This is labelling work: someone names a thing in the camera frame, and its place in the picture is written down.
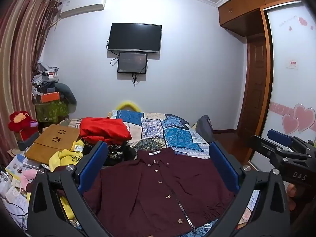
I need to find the white heart-print sliding door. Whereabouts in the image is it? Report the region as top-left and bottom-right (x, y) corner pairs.
(249, 0), (316, 171)

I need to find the brown wooden door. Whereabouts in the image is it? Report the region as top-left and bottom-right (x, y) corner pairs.
(236, 33), (268, 135)

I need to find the yellow printed garment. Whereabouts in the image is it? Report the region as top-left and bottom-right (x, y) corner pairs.
(49, 139), (86, 220)

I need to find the pile of clothes and boxes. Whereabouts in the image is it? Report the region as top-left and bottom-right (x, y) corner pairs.
(31, 62), (77, 109)

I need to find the small black wall monitor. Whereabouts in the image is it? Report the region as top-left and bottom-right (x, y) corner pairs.
(117, 52), (149, 74)

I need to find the pink cloth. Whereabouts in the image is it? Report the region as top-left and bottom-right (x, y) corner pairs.
(20, 169), (41, 190)

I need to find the black patterned sweater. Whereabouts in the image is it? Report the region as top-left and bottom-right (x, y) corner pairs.
(83, 141), (137, 167)

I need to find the grey chair back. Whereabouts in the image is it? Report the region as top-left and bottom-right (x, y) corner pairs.
(195, 115), (216, 144)

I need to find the red plush toy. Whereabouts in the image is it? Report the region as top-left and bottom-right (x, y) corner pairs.
(8, 111), (39, 141)

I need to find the black wall television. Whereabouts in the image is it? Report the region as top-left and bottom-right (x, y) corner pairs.
(108, 23), (162, 54)

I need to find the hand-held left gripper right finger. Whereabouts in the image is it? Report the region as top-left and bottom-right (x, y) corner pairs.
(209, 141), (291, 237)

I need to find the wooden lap desk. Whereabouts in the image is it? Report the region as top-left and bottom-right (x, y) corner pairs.
(25, 124), (82, 166)

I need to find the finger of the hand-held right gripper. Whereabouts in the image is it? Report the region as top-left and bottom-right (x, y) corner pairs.
(249, 135), (292, 160)
(268, 129), (300, 146)

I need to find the orange box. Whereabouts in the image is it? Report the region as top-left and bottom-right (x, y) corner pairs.
(40, 92), (60, 103)

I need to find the white air conditioner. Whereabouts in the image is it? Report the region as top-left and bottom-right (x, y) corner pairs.
(59, 0), (107, 19)

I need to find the green patterned cloth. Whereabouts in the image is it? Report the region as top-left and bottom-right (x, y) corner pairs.
(35, 101), (70, 124)

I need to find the red garment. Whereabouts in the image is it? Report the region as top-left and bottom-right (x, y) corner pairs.
(79, 117), (132, 144)

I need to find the maroon button shirt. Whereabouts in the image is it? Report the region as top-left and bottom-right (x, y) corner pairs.
(83, 147), (236, 236)

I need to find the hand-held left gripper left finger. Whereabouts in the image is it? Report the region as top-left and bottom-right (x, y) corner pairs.
(27, 141), (109, 237)

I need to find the person's right hand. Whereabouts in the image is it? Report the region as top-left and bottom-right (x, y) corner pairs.
(286, 183), (301, 211)

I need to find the blue patchwork bedspread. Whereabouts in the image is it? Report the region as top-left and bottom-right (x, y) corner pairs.
(69, 109), (262, 237)

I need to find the striped brown curtain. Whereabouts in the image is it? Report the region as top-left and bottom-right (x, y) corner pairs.
(0, 0), (61, 151)

